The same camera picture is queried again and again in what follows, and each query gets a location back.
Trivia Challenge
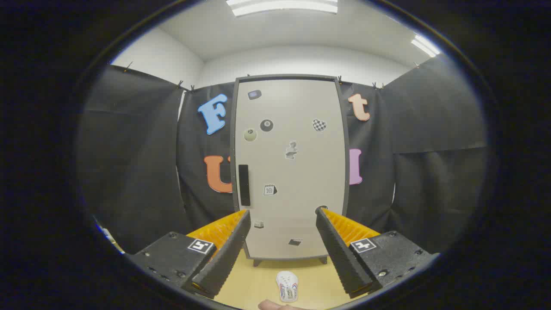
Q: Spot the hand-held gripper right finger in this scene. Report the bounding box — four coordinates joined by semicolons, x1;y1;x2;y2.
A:
316;206;440;299

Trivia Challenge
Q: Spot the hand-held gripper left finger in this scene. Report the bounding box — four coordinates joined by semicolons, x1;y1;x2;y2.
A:
125;209;251;299

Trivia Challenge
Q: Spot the white shoe with striped trim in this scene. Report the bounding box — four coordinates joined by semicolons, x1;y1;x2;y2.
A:
276;270;299;303

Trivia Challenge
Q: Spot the black door handle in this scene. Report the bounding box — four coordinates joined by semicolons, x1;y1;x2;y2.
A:
238;164;251;207

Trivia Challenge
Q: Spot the grey shoe cabinet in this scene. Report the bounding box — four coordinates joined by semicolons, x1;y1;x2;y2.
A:
230;74;350;267

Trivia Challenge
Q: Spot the black backdrop cloth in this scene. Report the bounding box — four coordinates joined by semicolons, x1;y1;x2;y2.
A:
77;54;489;254

